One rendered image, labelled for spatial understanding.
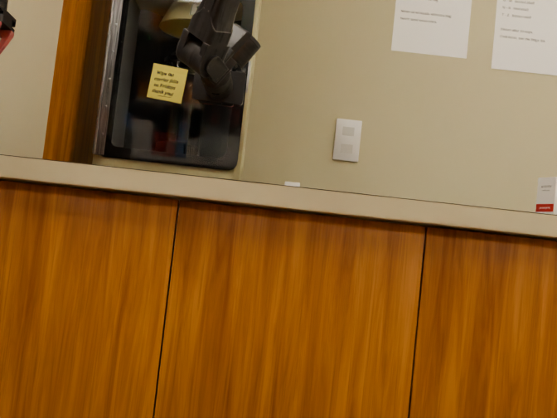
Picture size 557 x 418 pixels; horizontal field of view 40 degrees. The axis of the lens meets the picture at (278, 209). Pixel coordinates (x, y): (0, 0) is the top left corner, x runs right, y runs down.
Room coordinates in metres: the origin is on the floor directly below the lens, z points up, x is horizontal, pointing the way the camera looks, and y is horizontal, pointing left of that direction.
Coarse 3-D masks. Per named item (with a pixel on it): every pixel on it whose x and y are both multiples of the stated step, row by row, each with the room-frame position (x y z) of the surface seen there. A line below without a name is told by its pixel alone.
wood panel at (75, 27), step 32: (64, 0) 1.57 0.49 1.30; (96, 0) 1.72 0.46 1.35; (64, 32) 1.57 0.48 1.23; (96, 32) 1.75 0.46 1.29; (64, 64) 1.57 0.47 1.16; (96, 64) 1.79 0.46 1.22; (64, 96) 1.57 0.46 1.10; (96, 96) 1.83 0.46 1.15; (64, 128) 1.59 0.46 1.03; (64, 160) 1.62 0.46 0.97
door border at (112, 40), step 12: (120, 0) 1.65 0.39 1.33; (120, 12) 1.65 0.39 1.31; (108, 36) 1.65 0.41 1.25; (108, 60) 1.65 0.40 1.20; (108, 72) 1.65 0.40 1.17; (108, 84) 1.65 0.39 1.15; (108, 96) 1.65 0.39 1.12; (108, 108) 1.65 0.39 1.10; (96, 132) 1.65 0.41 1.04; (96, 144) 1.65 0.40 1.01
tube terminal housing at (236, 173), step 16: (256, 0) 1.66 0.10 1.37; (256, 16) 1.66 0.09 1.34; (256, 32) 1.69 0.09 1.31; (240, 144) 1.66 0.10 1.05; (96, 160) 1.66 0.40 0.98; (112, 160) 1.66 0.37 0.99; (128, 160) 1.66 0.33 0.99; (240, 160) 1.66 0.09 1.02; (208, 176) 1.66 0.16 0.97; (224, 176) 1.66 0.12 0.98; (240, 176) 1.71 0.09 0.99
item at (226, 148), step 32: (128, 0) 1.65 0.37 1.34; (160, 0) 1.65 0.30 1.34; (192, 0) 1.65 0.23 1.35; (128, 32) 1.65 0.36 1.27; (160, 32) 1.65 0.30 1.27; (128, 64) 1.65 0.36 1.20; (128, 96) 1.65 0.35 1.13; (128, 128) 1.65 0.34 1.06; (160, 128) 1.65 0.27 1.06; (192, 128) 1.65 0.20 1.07; (224, 128) 1.65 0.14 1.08; (160, 160) 1.65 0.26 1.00; (192, 160) 1.65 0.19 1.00; (224, 160) 1.65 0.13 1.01
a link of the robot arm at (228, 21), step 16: (208, 0) 1.30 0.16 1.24; (224, 0) 1.29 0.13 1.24; (240, 0) 1.32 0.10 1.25; (192, 16) 1.33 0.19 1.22; (208, 16) 1.31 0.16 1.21; (224, 16) 1.31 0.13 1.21; (192, 32) 1.34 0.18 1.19; (208, 32) 1.31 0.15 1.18; (224, 32) 1.33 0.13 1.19; (192, 48) 1.34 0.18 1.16; (208, 48) 1.32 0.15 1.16; (224, 48) 1.35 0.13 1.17; (192, 64) 1.35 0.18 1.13
